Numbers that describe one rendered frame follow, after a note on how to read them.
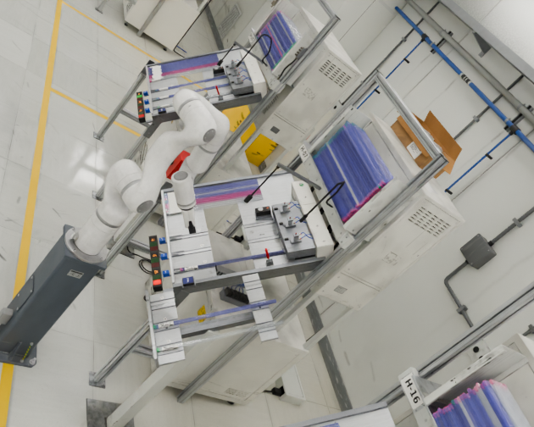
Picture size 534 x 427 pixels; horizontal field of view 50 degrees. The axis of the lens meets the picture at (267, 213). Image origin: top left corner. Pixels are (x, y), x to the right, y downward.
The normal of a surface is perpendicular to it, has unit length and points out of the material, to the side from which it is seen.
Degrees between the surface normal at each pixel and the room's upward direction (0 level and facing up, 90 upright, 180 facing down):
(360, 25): 90
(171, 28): 90
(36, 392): 0
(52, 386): 0
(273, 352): 90
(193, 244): 43
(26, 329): 90
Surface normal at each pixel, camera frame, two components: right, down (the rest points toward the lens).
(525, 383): -0.74, -0.38
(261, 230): -0.04, -0.74
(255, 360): 0.22, 0.65
